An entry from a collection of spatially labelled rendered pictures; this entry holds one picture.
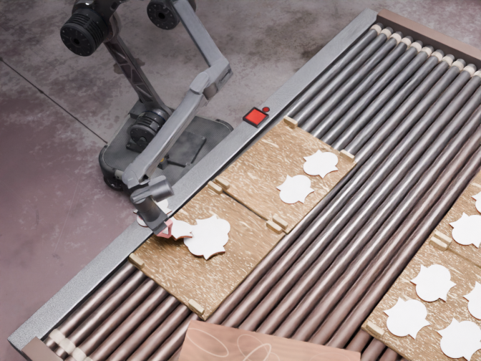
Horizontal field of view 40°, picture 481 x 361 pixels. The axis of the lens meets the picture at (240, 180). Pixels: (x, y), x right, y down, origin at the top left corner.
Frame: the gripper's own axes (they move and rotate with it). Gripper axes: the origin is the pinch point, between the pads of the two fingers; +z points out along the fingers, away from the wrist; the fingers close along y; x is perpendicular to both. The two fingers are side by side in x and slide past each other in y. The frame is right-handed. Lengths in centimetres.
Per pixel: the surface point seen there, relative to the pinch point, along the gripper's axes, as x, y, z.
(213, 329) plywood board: 9.6, -39.3, 2.3
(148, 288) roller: 15.8, -7.5, 8.9
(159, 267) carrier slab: 8.8, -4.8, 7.9
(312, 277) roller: -26, -38, 23
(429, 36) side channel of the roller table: -143, 14, 36
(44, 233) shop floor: 36, 117, 80
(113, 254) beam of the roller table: 17.2, 10.7, 5.8
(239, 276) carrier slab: -8.5, -24.0, 14.6
